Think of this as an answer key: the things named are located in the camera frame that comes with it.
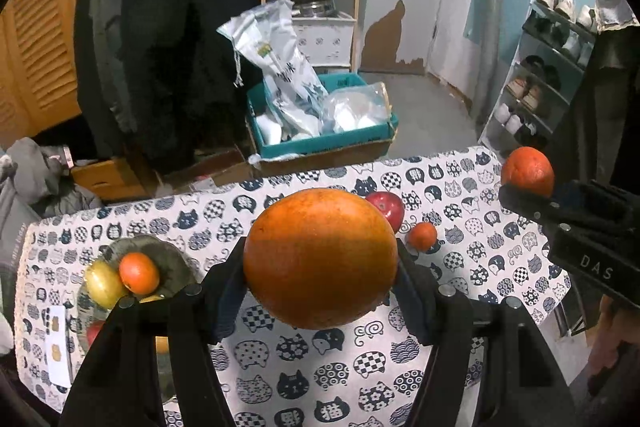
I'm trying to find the metal pot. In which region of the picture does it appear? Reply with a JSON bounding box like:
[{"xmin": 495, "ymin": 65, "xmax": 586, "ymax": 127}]
[{"xmin": 291, "ymin": 0, "xmax": 337, "ymax": 18}]

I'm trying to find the white drawer cabinet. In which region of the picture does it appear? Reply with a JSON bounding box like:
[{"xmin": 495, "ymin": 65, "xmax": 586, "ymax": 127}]
[{"xmin": 291, "ymin": 14, "xmax": 357, "ymax": 68}]

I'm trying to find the group of shoes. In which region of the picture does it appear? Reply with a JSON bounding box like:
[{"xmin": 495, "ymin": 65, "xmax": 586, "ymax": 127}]
[{"xmin": 492, "ymin": 0, "xmax": 598, "ymax": 148}]

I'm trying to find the large orange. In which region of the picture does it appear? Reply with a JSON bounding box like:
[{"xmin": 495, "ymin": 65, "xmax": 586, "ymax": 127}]
[{"xmin": 243, "ymin": 188, "xmax": 399, "ymax": 330}]

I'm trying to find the clear plastic bag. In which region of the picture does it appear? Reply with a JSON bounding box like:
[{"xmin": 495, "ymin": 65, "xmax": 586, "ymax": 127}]
[{"xmin": 320, "ymin": 82, "xmax": 393, "ymax": 135}]

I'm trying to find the white patterned plastic bag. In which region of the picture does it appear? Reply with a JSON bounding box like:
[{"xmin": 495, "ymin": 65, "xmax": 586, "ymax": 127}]
[{"xmin": 216, "ymin": 0, "xmax": 331, "ymax": 140}]

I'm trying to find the small tangerine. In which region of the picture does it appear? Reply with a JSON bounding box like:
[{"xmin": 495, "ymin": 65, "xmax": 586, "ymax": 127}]
[{"xmin": 408, "ymin": 222, "xmax": 439, "ymax": 252}]

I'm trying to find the grey pipe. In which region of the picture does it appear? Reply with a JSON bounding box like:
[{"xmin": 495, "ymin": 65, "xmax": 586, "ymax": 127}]
[{"xmin": 470, "ymin": 0, "xmax": 501, "ymax": 122}]

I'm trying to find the white door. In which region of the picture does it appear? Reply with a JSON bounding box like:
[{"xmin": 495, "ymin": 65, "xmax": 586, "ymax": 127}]
[{"xmin": 425, "ymin": 0, "xmax": 483, "ymax": 105}]

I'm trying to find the white phone with stickers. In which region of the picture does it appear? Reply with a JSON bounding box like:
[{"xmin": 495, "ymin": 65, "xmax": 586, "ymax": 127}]
[{"xmin": 42, "ymin": 304, "xmax": 73, "ymax": 390}]

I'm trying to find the black coat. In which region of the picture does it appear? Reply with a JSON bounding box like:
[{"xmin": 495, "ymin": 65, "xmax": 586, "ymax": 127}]
[{"xmin": 75, "ymin": 0, "xmax": 266, "ymax": 172}]

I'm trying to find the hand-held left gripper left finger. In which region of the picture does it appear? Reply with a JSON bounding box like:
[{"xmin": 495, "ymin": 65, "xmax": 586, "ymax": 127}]
[{"xmin": 59, "ymin": 239, "xmax": 248, "ymax": 427}]

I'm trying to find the wooden box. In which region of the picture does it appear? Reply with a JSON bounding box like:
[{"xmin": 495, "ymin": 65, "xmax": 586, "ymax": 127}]
[{"xmin": 70, "ymin": 157, "xmax": 151, "ymax": 202}]

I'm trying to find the cat print tablecloth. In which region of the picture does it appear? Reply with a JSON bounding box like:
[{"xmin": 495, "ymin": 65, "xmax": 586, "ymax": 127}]
[{"xmin": 14, "ymin": 146, "xmax": 573, "ymax": 427}]

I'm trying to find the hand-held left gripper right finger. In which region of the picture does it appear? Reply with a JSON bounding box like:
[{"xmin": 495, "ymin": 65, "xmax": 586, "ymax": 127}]
[{"xmin": 395, "ymin": 242, "xmax": 581, "ymax": 427}]

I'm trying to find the wooden louvered door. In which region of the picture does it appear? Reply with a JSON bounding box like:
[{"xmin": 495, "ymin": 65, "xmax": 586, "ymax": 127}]
[{"xmin": 0, "ymin": 0, "xmax": 116, "ymax": 148}]

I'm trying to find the person's right hand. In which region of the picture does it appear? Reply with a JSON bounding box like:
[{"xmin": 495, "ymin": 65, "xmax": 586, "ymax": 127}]
[{"xmin": 590, "ymin": 294, "xmax": 640, "ymax": 388}]

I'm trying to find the yellow pear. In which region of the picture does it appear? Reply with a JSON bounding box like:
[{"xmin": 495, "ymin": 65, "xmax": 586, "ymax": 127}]
[{"xmin": 84, "ymin": 261, "xmax": 130, "ymax": 310}]

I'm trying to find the grey hooded jacket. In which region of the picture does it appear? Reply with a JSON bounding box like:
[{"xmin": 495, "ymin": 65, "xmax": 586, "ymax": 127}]
[{"xmin": 0, "ymin": 138, "xmax": 106, "ymax": 358}]

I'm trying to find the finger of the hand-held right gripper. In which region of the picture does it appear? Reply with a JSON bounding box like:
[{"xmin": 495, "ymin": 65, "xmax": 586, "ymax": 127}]
[
  {"xmin": 552, "ymin": 178, "xmax": 638, "ymax": 215},
  {"xmin": 498, "ymin": 183, "xmax": 568, "ymax": 235}
]

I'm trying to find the grey shoe rack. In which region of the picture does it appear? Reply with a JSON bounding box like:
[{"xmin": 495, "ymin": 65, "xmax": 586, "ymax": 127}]
[{"xmin": 477, "ymin": 0, "xmax": 601, "ymax": 158}]

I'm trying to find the green patterned glass plate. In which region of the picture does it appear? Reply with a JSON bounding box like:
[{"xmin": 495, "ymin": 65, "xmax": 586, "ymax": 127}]
[{"xmin": 75, "ymin": 234, "xmax": 201, "ymax": 405}]

